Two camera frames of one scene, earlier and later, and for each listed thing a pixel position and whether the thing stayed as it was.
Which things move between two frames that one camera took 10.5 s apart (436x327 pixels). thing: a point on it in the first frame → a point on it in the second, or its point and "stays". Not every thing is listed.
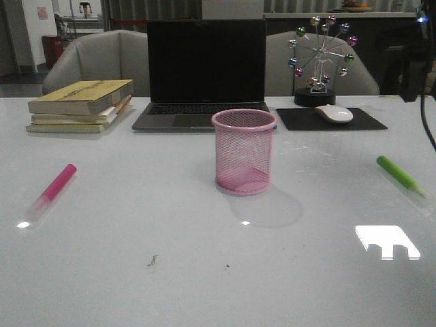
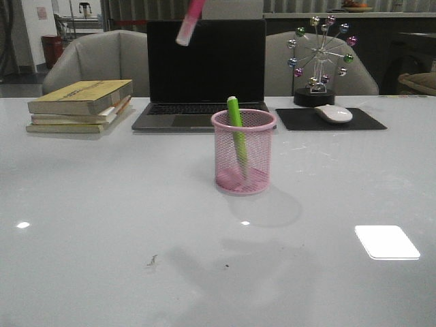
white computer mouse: (335, 113) stays
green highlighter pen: (390, 167) → (238, 135)
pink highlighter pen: (44, 204) → (193, 14)
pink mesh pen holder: (244, 141) stays
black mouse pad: (309, 118) stays
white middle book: (105, 118) stays
